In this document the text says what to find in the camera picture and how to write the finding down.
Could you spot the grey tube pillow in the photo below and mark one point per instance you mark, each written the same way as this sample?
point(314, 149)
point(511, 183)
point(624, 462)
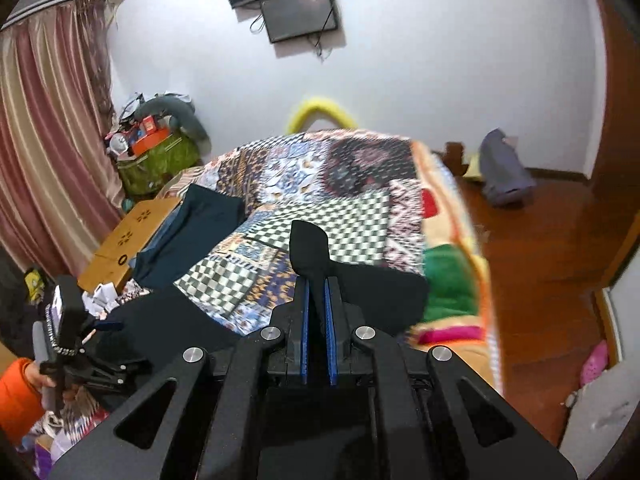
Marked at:
point(192, 120)

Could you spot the patchwork printed blanket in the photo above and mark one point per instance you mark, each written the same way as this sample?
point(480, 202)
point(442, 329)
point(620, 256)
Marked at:
point(310, 175)

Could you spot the pink slipper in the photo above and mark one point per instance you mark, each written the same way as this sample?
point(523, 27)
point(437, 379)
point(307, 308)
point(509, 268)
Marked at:
point(595, 362)

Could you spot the pink striped curtain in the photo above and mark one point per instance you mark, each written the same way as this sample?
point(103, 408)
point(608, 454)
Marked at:
point(45, 135)

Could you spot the small black wall monitor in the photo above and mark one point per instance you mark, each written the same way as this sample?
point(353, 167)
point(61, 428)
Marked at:
point(300, 12)

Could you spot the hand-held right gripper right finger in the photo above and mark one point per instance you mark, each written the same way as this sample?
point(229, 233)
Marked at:
point(331, 340)

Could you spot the grey bag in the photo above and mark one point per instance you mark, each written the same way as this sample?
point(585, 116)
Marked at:
point(505, 170)

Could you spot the person's left hand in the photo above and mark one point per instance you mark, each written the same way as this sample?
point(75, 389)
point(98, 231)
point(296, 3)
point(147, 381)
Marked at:
point(36, 375)

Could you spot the black pants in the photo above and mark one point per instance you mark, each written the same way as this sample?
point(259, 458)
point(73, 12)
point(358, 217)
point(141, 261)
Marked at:
point(370, 290)

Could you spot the white plastic bag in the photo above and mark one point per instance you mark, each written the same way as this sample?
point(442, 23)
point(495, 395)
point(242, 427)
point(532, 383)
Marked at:
point(117, 145)

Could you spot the wooden lap table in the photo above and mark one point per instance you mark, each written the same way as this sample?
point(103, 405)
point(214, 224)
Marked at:
point(130, 240)

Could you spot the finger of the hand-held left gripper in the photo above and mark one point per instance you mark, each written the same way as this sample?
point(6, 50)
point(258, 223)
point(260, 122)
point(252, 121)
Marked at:
point(110, 372)
point(107, 326)

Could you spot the yellow foam bed rail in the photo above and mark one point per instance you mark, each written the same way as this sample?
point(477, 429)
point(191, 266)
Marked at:
point(320, 103)

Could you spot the dark teal garment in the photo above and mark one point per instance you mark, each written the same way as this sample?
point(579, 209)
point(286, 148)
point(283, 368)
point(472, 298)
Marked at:
point(195, 230)

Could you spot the green storage bag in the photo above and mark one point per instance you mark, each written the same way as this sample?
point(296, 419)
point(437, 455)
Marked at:
point(165, 160)

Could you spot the yellow packet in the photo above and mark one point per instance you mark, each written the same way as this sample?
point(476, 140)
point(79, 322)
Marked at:
point(34, 285)

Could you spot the striped bed sheet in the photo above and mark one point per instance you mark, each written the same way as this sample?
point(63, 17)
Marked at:
point(180, 182)

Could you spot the orange box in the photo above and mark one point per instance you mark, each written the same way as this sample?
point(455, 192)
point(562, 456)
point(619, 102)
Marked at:
point(150, 142)

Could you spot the white curtain rail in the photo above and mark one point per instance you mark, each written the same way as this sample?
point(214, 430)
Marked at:
point(45, 6)

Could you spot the small brown wooden stand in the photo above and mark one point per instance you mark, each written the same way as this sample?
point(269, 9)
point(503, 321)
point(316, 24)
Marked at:
point(454, 157)

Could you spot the white crumpled cloth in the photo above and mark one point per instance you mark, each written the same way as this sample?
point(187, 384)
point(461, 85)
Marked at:
point(102, 295)

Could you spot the white board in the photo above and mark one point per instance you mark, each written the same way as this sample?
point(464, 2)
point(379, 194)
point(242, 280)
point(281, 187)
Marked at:
point(600, 410)

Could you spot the small red box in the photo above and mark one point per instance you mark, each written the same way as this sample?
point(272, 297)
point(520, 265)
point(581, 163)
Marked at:
point(150, 124)

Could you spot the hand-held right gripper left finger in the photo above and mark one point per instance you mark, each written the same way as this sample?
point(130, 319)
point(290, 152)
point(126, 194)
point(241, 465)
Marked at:
point(302, 340)

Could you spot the yellow-green cloth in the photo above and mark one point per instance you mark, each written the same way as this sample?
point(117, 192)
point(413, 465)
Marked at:
point(472, 167)

